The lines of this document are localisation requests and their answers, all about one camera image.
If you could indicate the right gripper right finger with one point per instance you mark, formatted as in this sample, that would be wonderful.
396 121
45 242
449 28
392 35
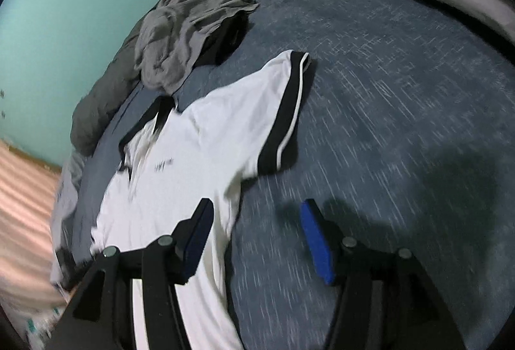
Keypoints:
385 301

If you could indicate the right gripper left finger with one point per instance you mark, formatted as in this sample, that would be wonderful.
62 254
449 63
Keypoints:
100 314

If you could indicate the white polo shirt black collar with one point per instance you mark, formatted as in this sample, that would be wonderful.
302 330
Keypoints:
173 159

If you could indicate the light grey blanket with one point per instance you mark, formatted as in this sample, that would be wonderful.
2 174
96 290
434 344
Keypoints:
65 206

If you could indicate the pink striped curtain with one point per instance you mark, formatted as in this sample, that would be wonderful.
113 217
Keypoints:
27 197

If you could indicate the blue patterned bed sheet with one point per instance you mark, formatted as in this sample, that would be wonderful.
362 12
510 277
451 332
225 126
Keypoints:
406 138

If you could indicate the grey crumpled shirt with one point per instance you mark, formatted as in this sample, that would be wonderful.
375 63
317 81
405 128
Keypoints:
173 35

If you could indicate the black garment under grey shirt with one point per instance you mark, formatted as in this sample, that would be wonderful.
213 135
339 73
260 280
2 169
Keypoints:
224 40

